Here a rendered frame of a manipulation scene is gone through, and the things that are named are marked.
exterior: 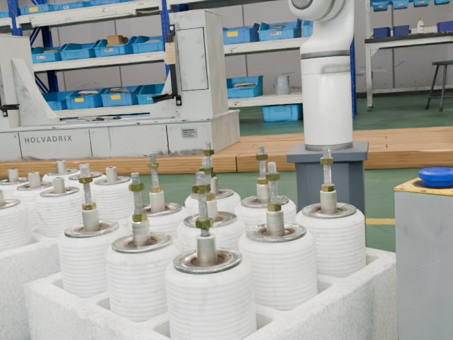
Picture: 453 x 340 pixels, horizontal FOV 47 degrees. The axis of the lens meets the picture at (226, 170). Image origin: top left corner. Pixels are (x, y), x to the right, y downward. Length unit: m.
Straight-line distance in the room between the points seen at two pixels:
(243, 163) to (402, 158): 0.73
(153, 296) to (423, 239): 0.31
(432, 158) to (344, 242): 1.75
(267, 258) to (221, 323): 0.11
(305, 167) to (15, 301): 0.57
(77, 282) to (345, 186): 0.50
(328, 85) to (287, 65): 7.97
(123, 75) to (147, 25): 1.01
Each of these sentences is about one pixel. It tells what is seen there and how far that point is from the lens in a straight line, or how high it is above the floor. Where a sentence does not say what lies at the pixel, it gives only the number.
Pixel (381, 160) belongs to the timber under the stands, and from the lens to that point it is 2.42.
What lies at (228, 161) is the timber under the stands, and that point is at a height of 0.06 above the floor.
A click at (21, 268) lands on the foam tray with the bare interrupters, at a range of 0.98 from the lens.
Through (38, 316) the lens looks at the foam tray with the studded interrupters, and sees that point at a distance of 0.79.
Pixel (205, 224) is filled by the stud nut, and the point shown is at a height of 0.30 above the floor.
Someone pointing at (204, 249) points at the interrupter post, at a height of 0.27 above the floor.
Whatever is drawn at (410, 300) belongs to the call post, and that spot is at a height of 0.19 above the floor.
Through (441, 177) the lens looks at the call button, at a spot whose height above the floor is 0.33.
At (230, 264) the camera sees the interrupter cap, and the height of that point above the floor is 0.26.
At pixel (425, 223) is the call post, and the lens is 0.59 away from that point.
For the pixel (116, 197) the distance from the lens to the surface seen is 1.08.
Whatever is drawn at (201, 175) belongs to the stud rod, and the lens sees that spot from 0.54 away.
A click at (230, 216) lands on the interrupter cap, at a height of 0.25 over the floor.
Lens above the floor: 0.44
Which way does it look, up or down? 10 degrees down
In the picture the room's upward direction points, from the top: 4 degrees counter-clockwise
